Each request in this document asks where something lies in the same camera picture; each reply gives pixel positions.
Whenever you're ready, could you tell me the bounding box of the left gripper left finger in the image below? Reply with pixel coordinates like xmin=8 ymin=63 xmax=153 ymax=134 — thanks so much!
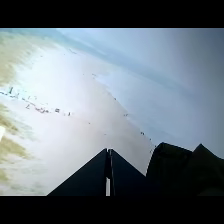
xmin=47 ymin=148 xmax=110 ymax=197

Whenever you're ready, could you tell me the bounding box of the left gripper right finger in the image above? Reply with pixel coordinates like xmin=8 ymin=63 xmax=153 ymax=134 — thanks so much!
xmin=109 ymin=148 xmax=153 ymax=197

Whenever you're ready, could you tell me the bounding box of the black garment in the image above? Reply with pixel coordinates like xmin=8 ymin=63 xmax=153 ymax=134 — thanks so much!
xmin=145 ymin=142 xmax=224 ymax=197

